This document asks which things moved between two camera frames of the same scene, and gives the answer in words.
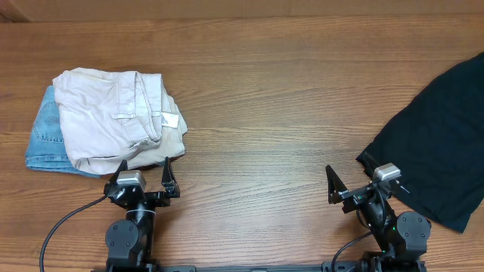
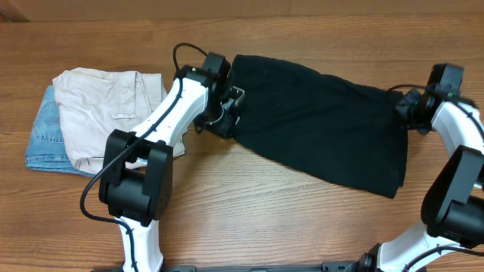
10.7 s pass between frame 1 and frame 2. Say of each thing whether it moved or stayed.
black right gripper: moved
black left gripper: moved
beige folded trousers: stayed
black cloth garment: moved
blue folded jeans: stayed
